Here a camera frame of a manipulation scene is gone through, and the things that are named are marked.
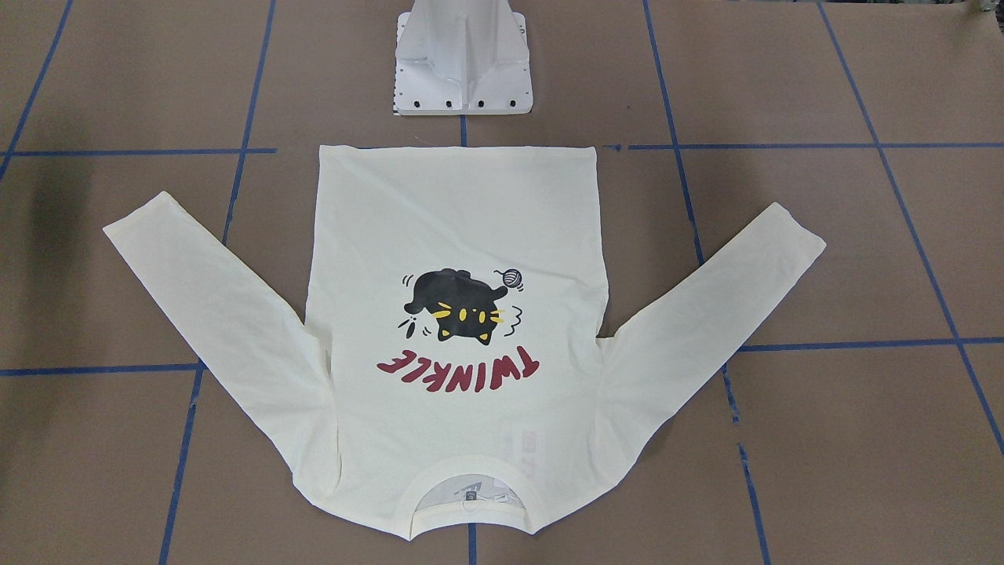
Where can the cream long-sleeve cat shirt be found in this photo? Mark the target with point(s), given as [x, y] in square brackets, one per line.
[449, 367]

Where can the white camera mast base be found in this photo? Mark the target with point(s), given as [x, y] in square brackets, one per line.
[462, 58]

